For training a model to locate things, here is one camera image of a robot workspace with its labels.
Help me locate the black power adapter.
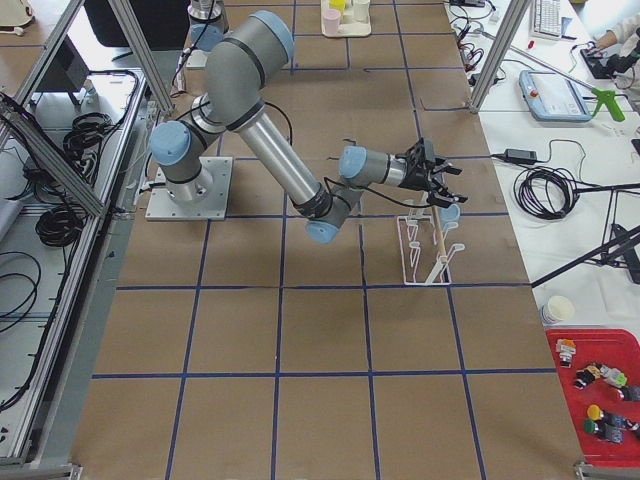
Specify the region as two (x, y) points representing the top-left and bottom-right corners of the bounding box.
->
(504, 148), (538, 165)

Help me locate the light blue plastic cup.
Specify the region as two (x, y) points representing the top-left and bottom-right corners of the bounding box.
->
(439, 204), (461, 226)

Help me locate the white wire cup rack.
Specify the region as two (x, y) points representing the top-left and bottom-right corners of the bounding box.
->
(396, 200), (465, 287)

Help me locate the black tripod stand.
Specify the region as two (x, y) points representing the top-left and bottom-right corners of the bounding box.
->
(530, 182), (640, 289)

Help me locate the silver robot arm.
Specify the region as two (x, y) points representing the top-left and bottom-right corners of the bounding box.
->
(187, 0), (229, 52)
(150, 10), (467, 244)

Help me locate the coiled black cable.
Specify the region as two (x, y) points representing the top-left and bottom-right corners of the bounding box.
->
(514, 167), (581, 220)

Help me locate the white paper cup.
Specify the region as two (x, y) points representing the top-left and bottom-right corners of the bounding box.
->
(540, 295), (576, 326)

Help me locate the white keyboard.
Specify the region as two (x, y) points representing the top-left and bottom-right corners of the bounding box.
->
(530, 0), (562, 39)

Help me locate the person in white shirt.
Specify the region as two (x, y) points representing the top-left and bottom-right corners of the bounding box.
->
(594, 13), (639, 111)

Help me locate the red parts tray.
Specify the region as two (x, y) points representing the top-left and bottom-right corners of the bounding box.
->
(546, 328), (639, 468)

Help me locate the yellow plastic cup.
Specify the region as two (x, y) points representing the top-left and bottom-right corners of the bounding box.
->
(328, 0), (346, 14)

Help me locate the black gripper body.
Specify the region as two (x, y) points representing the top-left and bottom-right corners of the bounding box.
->
(397, 138), (436, 191)

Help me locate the aluminium frame post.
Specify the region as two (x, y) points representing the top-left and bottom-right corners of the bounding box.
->
(469, 0), (529, 113)

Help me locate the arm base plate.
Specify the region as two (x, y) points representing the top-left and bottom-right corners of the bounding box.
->
(145, 157), (234, 221)
(186, 49), (209, 70)

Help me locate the blue teach pendant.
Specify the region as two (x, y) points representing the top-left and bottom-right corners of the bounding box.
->
(518, 70), (592, 123)

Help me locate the pink plastic cup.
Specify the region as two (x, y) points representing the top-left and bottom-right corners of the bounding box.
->
(322, 8), (341, 36)

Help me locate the white plastic cup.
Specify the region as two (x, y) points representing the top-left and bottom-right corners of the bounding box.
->
(352, 0), (370, 23)

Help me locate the green handled reach tool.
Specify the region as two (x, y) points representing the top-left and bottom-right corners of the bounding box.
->
(519, 51), (625, 122)

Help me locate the cream plastic tray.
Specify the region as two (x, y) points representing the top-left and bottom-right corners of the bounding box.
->
(320, 0), (372, 38)

